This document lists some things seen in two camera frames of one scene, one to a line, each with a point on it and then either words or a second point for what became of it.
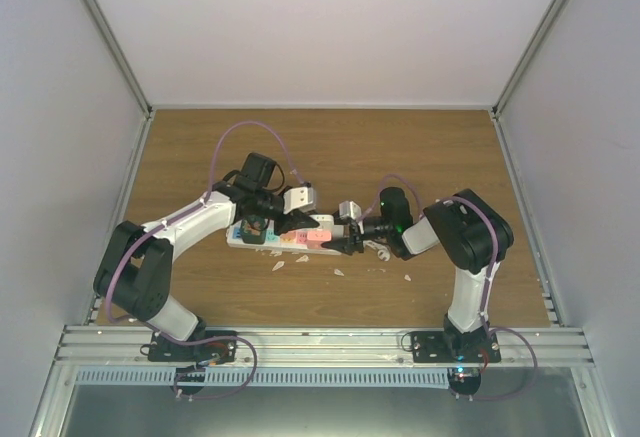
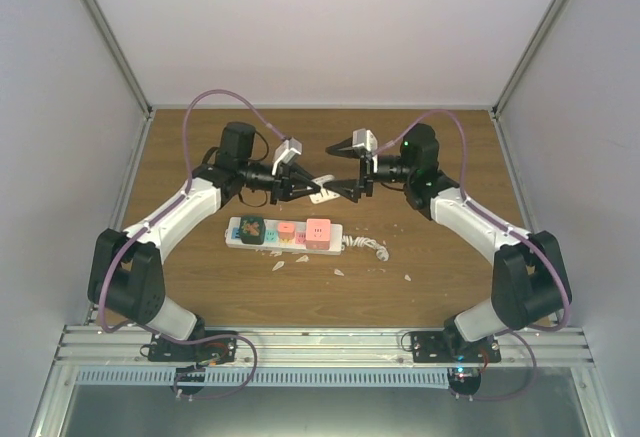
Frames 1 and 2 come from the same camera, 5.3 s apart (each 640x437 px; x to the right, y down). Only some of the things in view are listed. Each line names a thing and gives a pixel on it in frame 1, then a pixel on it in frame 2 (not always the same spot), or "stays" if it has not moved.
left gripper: (292, 222) → (283, 183)
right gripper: (347, 245) → (366, 173)
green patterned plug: (253, 229) stays
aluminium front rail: (324, 345) stays
